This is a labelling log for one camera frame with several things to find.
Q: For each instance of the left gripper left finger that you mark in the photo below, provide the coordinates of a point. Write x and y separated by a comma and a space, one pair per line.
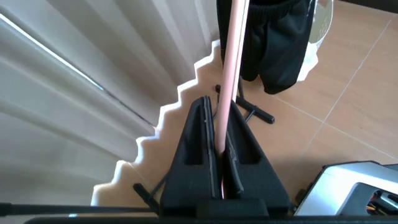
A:
189, 180

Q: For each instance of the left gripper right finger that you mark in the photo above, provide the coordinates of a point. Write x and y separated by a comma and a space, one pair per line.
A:
255, 183

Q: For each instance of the pink clothes hanger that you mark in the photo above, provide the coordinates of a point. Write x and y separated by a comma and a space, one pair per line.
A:
228, 77

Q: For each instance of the black shorts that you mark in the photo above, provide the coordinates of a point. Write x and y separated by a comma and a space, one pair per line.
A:
276, 46

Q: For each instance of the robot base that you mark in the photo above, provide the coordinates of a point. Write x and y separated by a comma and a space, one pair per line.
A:
342, 186

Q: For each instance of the black clothes rack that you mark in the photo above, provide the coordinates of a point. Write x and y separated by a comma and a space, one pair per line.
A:
261, 115

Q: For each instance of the beige curtain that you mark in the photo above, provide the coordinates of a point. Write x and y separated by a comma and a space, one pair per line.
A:
77, 109

